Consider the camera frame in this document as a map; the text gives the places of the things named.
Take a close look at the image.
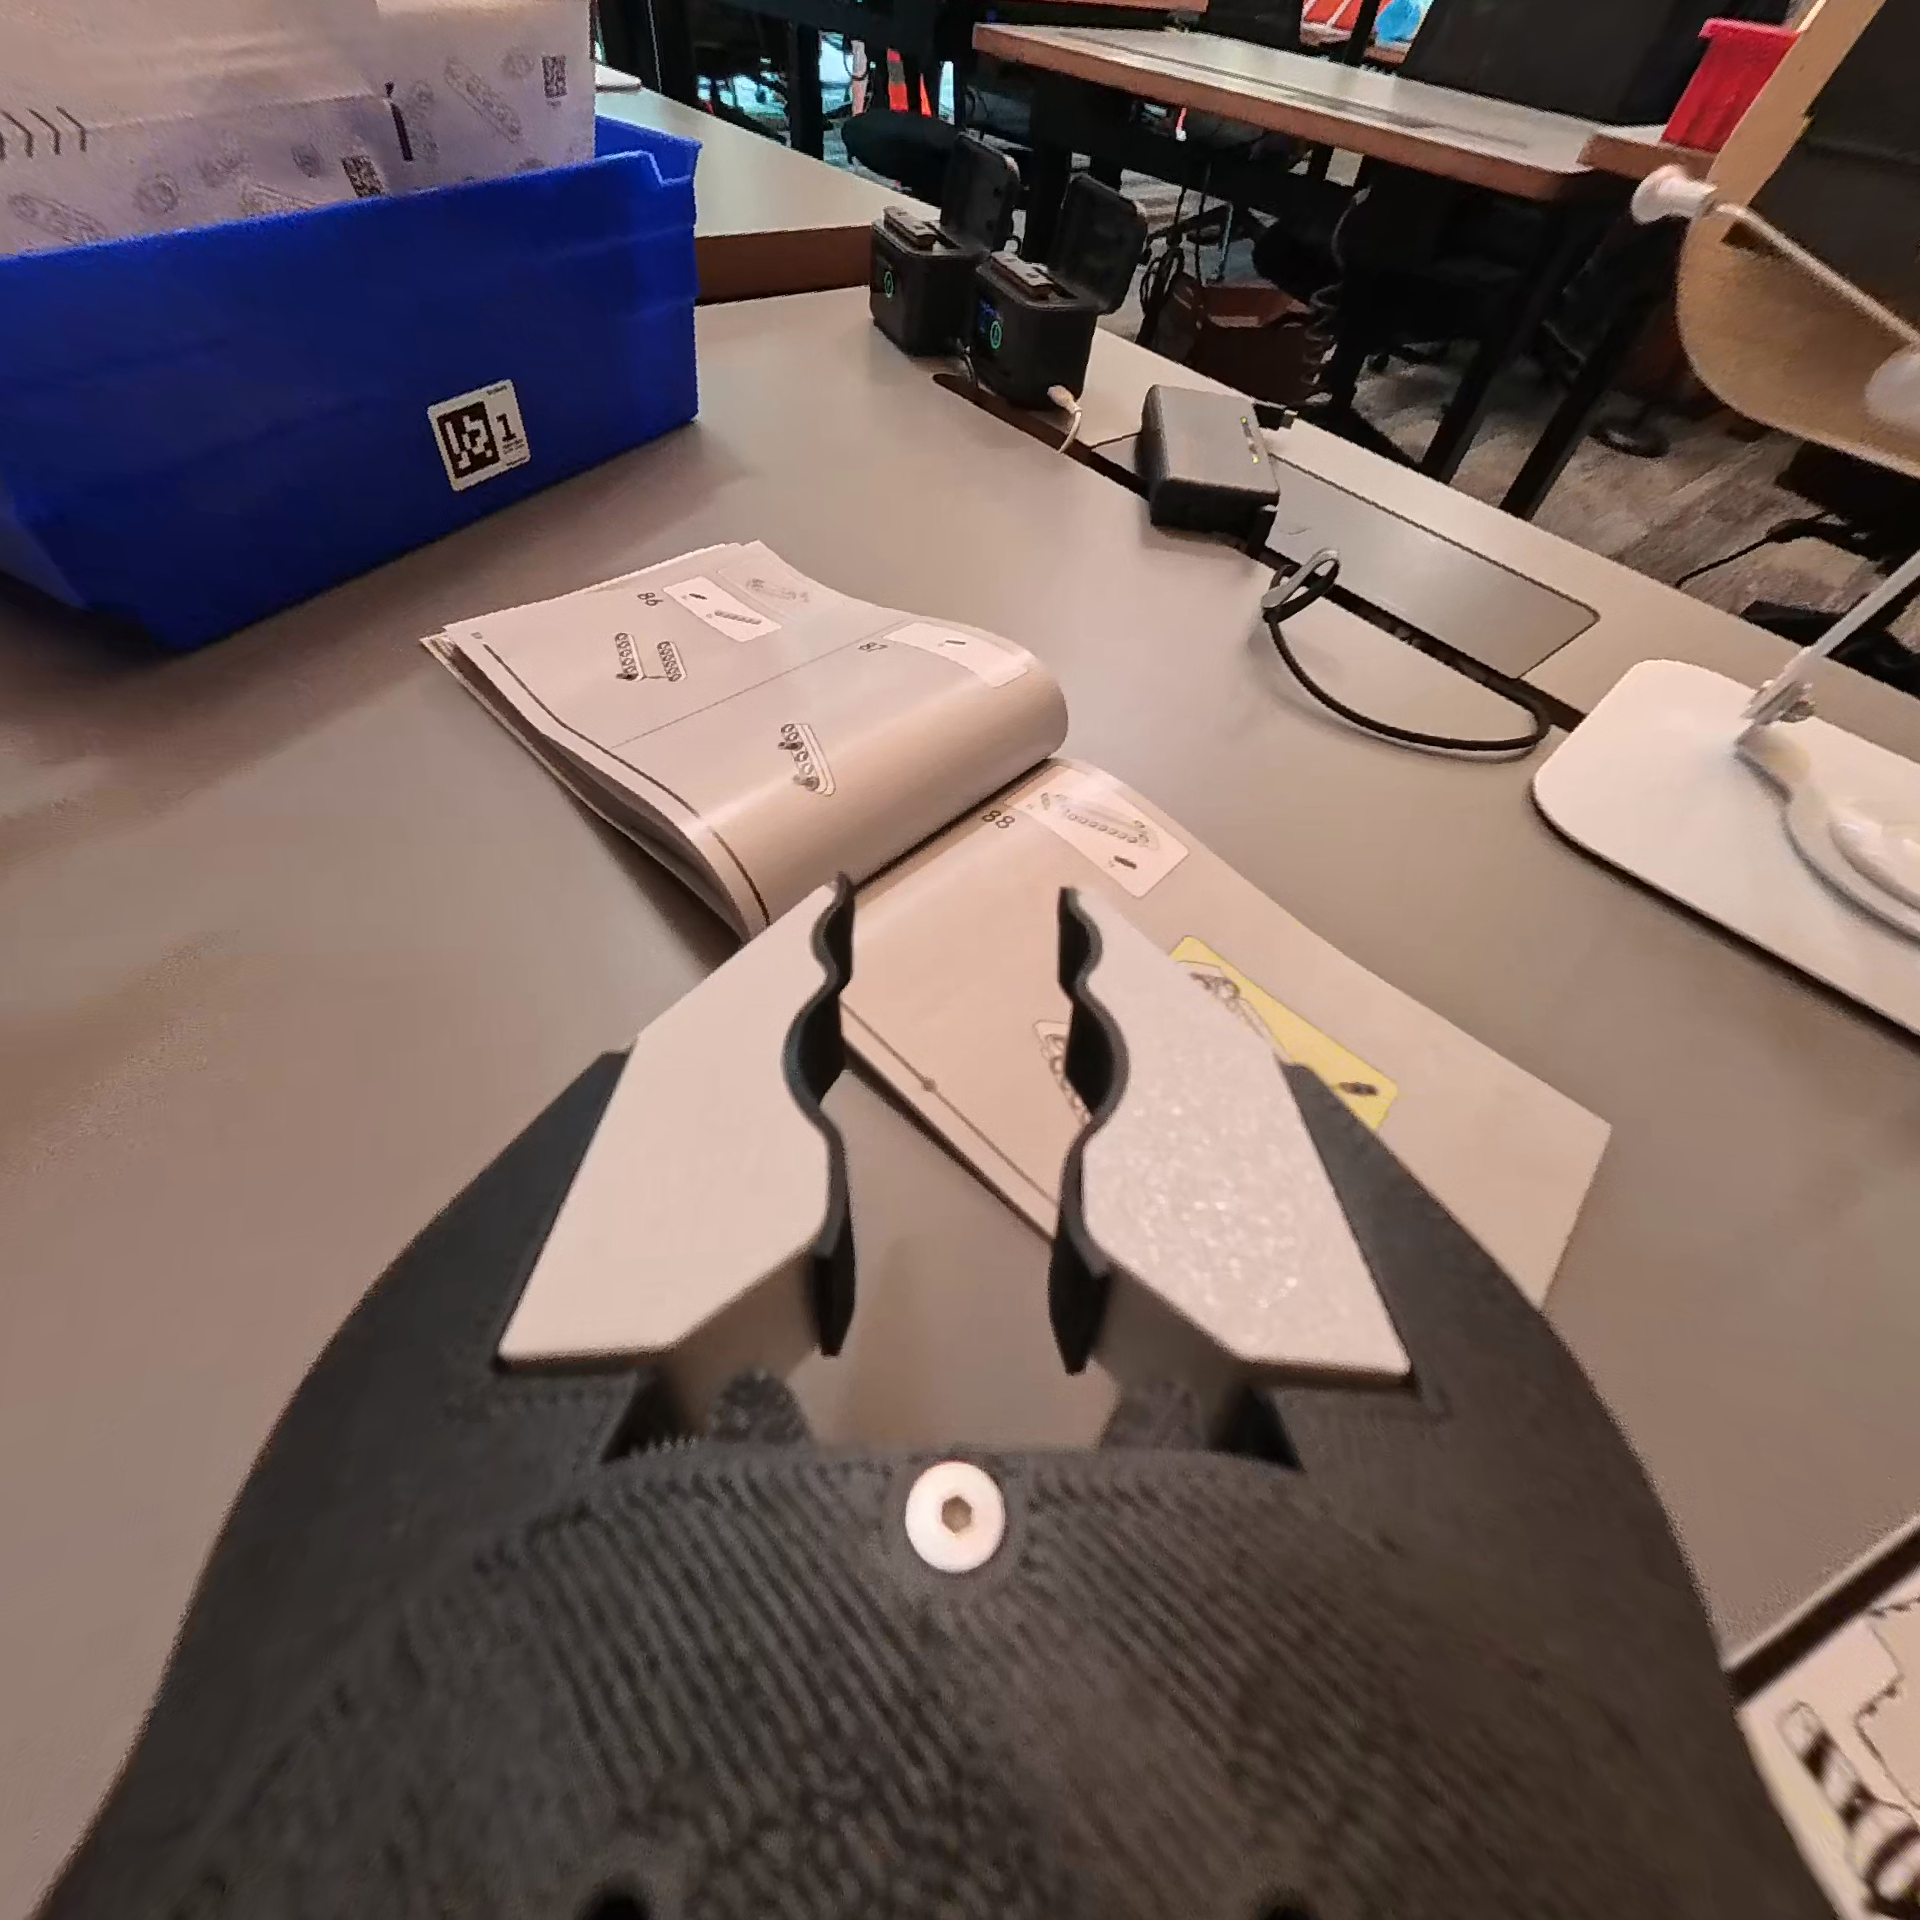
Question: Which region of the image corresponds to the white paper parts bag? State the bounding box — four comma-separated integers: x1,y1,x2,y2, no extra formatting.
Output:
0,83,407,257
0,0,601,198

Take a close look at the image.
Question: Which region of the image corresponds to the red plastic bin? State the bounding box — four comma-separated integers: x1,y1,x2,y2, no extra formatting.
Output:
1662,17,1802,153

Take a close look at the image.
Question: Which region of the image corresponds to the blue plastic bin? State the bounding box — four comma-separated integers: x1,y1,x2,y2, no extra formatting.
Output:
0,113,705,655

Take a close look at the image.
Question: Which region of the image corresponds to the background wooden table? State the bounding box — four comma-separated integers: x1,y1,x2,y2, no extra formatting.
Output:
971,19,1719,519

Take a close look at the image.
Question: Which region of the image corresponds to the instruction booklet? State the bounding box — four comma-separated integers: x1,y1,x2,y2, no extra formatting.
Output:
420,539,1614,1308

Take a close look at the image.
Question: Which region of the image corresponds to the white tablet stand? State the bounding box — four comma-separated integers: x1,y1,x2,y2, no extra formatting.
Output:
1534,166,1920,1038

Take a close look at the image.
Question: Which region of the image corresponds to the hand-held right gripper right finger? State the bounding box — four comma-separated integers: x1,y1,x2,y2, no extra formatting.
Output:
1049,886,1412,1404

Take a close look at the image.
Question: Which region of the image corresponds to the zebra sticker sheet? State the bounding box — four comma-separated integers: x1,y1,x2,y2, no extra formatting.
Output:
1734,1560,1920,1920

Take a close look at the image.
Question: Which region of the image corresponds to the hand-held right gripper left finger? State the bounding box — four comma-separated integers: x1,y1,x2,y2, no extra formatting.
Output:
499,878,859,1391

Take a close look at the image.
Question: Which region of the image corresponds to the black power adapter with cable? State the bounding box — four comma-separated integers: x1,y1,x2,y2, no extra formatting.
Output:
1260,451,1600,676

